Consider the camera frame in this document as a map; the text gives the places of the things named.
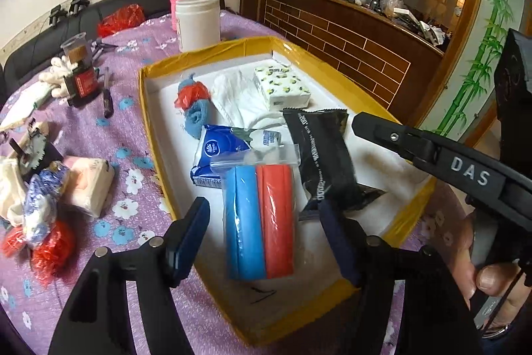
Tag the green bamboo wall decal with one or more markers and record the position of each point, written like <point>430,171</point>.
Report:
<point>478,68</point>

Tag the purple floral tablecloth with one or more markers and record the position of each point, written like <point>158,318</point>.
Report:
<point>124,138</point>

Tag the pink rose tissue pack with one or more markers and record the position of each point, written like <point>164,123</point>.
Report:
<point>89,180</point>

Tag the black plastic packet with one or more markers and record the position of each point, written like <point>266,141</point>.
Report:
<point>324,159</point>

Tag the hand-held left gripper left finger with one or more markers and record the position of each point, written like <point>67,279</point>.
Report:
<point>189,240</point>

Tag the white work gloves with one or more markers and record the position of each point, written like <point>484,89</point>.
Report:
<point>56,74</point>

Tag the bagged blue and red sponges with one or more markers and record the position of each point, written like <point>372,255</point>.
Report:
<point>257,222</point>

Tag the dark metal tool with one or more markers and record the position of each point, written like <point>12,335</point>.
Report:
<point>102,46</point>

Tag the yellow cardboard box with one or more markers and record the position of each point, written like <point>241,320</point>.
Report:
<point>270,292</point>

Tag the clear plastic cup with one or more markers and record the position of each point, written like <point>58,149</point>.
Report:
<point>75,47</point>

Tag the black pen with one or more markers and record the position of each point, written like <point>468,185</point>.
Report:
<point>107,97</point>

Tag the white plastic jar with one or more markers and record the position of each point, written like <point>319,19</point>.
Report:
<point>197,22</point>

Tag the blue and red knit cloth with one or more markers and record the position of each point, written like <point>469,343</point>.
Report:
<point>197,116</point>

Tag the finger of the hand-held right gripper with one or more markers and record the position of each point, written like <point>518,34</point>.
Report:
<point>415,147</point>

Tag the small motor with wooden wheel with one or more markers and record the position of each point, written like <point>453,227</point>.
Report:
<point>83,84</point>

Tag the black clamp device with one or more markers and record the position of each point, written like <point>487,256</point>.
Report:
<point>79,3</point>
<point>56,15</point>

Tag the white yellow print tissue pack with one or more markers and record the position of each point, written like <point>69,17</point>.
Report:
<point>282,86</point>

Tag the blue and white patterned bag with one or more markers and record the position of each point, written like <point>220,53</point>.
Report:
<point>41,197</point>

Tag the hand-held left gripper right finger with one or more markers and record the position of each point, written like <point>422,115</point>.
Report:
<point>337,240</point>

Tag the black leather sofa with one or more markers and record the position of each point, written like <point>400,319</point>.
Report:
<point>83,22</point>

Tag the person's right hand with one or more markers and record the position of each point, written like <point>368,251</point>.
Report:
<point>494,280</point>

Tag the blue and white wipes pack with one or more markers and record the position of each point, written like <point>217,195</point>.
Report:
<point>216,153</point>

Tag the white plastic bag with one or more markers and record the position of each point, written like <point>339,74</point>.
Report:
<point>239,97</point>

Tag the red plastic bag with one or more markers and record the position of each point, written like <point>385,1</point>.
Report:
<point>120,19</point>

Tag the small red mesh scrubber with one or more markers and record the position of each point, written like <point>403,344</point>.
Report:
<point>12,242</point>

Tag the wooden counter cabinet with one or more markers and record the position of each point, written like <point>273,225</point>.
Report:
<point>353,47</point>

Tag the cream white cloth bundle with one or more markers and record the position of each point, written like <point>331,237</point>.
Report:
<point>10,188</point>

